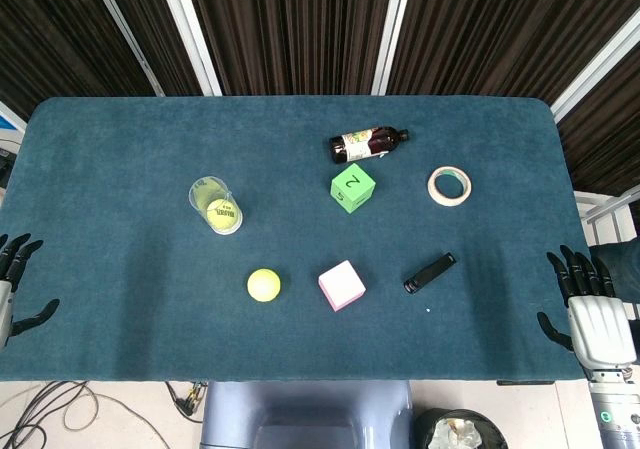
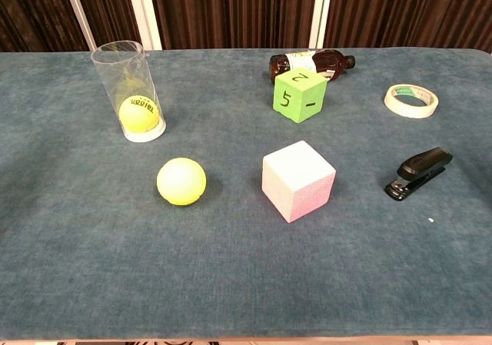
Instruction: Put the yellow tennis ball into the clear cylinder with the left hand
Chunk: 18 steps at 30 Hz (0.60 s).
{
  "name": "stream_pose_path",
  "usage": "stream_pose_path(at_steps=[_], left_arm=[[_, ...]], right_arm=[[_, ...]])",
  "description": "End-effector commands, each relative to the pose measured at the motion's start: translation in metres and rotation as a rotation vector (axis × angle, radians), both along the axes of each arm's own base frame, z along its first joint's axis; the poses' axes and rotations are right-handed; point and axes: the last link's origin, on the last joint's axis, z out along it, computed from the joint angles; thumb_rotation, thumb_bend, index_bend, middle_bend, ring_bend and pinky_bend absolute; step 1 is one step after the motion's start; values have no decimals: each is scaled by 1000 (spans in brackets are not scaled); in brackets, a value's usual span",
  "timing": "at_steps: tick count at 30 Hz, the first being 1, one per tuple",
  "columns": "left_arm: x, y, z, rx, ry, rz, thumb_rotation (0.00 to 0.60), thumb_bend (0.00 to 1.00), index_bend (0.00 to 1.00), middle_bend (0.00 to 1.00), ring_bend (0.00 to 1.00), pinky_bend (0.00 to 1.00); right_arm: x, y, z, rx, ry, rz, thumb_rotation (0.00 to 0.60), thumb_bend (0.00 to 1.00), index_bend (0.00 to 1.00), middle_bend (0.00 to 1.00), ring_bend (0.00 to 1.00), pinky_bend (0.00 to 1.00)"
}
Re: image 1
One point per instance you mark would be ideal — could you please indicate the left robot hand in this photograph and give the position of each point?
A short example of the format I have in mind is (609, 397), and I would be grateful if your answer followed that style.
(6, 309)

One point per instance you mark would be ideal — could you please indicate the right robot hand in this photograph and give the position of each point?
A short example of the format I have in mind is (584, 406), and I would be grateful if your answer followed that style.
(600, 329)

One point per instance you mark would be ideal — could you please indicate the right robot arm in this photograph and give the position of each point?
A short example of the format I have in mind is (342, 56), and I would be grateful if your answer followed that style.
(612, 409)

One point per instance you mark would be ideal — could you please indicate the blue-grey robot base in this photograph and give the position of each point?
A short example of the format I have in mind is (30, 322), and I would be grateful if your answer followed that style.
(305, 414)

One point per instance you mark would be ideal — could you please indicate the clear plastic cup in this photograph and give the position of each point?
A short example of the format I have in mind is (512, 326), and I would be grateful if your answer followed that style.
(210, 199)

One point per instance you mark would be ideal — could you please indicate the printed yellow tennis ball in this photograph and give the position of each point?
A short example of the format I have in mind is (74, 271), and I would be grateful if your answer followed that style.
(224, 215)

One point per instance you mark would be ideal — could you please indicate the blue felt table cover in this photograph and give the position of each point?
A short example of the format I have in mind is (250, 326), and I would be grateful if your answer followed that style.
(125, 294)

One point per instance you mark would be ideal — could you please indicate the white metal rack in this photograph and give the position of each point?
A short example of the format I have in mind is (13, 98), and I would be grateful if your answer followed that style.
(605, 209)

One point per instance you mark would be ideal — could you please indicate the black trash bin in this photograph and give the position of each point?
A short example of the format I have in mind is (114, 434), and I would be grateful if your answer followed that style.
(460, 431)

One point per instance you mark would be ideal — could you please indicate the black rectangular bar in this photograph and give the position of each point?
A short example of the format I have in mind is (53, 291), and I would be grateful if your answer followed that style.
(430, 272)

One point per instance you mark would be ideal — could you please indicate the beige masking tape roll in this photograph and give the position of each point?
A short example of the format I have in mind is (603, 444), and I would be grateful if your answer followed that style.
(434, 189)

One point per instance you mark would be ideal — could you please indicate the pink white foam cube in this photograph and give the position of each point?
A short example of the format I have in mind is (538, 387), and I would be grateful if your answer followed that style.
(342, 286)

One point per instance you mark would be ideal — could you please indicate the green number cube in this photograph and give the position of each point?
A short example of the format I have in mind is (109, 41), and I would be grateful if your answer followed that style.
(352, 189)

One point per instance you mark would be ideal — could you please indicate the brown glass bottle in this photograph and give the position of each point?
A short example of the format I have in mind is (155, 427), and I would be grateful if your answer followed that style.
(367, 144)

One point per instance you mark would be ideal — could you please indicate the dark brown curtain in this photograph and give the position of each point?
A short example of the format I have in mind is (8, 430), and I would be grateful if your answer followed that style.
(300, 29)

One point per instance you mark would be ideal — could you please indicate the wide white frame post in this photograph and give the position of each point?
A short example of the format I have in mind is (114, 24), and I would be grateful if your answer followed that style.
(595, 69)
(395, 29)
(187, 29)

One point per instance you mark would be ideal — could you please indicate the thin white frame post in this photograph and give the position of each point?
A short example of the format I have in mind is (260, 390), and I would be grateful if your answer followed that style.
(125, 34)

